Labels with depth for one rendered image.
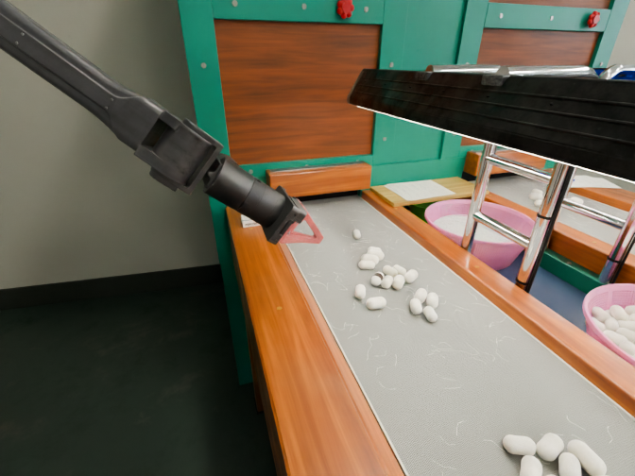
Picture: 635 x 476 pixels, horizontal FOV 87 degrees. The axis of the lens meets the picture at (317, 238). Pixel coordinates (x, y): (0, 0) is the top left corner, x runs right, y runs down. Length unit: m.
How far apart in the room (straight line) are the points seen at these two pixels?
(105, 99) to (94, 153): 1.34
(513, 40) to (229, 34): 0.84
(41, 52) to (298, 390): 0.49
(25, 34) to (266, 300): 0.45
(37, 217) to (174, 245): 0.60
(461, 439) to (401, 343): 0.15
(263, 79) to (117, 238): 1.28
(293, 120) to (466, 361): 0.71
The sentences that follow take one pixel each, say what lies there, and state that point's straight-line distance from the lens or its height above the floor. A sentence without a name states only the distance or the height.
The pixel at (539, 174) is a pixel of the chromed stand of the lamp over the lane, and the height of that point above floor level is 0.96.
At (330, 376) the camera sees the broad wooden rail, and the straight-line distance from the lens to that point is 0.47.
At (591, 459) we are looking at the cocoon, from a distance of 0.51.
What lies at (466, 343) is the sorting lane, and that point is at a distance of 0.59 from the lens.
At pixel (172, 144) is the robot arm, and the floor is 1.04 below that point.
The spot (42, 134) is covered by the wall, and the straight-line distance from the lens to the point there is 1.88.
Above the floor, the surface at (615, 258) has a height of 0.78.
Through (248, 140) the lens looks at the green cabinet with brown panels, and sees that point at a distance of 0.95.
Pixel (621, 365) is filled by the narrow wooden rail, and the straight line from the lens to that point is 0.63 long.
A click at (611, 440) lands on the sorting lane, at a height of 0.74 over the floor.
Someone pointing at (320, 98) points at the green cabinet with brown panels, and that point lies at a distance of 0.98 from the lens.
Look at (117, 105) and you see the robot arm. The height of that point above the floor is 1.08.
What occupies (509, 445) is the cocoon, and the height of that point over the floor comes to 0.76.
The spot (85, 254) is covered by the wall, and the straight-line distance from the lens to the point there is 2.05.
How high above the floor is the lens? 1.13
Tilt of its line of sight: 28 degrees down
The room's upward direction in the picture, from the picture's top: straight up
